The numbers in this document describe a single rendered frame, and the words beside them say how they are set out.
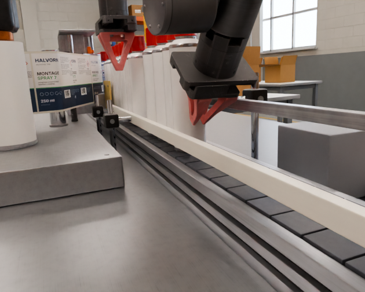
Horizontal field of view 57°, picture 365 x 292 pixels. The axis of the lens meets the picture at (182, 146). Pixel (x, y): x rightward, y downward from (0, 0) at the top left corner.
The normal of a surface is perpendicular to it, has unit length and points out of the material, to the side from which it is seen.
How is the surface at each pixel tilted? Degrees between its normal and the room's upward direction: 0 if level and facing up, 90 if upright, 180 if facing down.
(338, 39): 90
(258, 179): 90
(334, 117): 90
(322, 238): 0
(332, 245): 0
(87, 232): 0
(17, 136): 90
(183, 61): 37
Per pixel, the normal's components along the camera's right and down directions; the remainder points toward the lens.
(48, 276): -0.05, -0.98
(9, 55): 0.82, 0.08
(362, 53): -0.87, 0.14
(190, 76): 0.20, -0.68
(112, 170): 0.36, 0.18
